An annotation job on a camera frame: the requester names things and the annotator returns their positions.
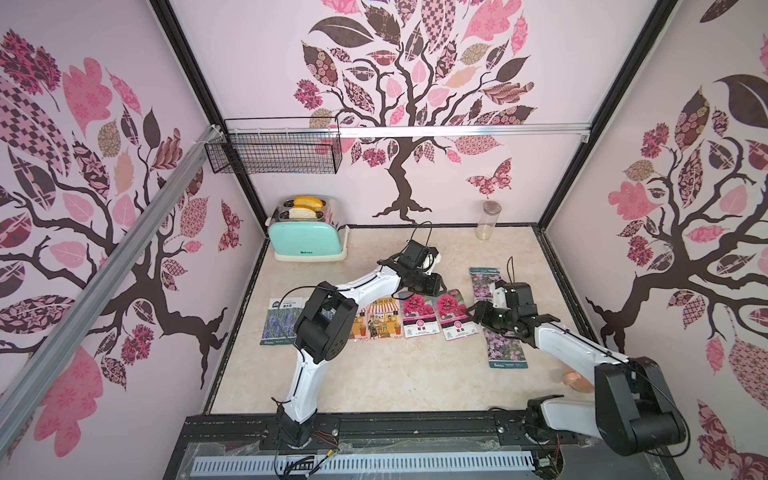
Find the purple flower packet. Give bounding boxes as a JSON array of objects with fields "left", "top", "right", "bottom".
[
  {"left": 483, "top": 329, "right": 528, "bottom": 369},
  {"left": 469, "top": 267, "right": 502, "bottom": 302}
]

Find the pink flower packet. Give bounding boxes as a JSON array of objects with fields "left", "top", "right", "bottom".
[
  {"left": 435, "top": 289, "right": 478, "bottom": 341},
  {"left": 401, "top": 294, "right": 441, "bottom": 338}
]

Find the sunflower shop packet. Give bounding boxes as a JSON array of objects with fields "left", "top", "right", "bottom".
[
  {"left": 366, "top": 297, "right": 403, "bottom": 339},
  {"left": 349, "top": 308, "right": 369, "bottom": 341}
]

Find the lavender packet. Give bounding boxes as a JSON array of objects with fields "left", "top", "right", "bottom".
[{"left": 260, "top": 297, "right": 306, "bottom": 346}]

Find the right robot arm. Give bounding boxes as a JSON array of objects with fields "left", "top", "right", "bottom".
[{"left": 467, "top": 281, "right": 690, "bottom": 456}]

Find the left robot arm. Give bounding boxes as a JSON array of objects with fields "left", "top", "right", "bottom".
[{"left": 276, "top": 240, "right": 446, "bottom": 448}]

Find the clear glass jar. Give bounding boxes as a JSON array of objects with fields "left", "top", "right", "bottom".
[{"left": 475, "top": 200, "right": 502, "bottom": 240}]

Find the orange cup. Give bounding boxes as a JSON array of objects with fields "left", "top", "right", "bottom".
[{"left": 563, "top": 370, "right": 595, "bottom": 393}]

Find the mint green toaster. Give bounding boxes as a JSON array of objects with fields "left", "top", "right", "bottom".
[{"left": 266, "top": 195, "right": 350, "bottom": 263}]

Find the yellow toast slice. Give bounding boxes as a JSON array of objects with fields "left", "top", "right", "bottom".
[{"left": 293, "top": 196, "right": 325, "bottom": 211}]

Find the pale toast slice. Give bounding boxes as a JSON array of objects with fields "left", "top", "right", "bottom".
[{"left": 288, "top": 207, "right": 317, "bottom": 221}]

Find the white vented strip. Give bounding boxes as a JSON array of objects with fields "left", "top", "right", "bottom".
[{"left": 189, "top": 451, "right": 535, "bottom": 479}]

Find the black base frame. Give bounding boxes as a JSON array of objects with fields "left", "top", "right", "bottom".
[{"left": 163, "top": 407, "right": 682, "bottom": 479}]

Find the black wire basket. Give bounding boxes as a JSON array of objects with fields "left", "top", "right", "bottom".
[{"left": 205, "top": 113, "right": 342, "bottom": 175}]

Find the aluminium rail back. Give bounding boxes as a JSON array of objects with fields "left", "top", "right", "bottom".
[{"left": 230, "top": 123, "right": 591, "bottom": 138}]

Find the aluminium rail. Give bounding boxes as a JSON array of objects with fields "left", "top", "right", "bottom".
[
  {"left": 230, "top": 123, "right": 591, "bottom": 138},
  {"left": 1, "top": 124, "right": 222, "bottom": 454}
]

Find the aluminium rail left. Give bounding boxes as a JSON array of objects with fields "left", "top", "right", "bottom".
[{"left": 1, "top": 124, "right": 222, "bottom": 454}]

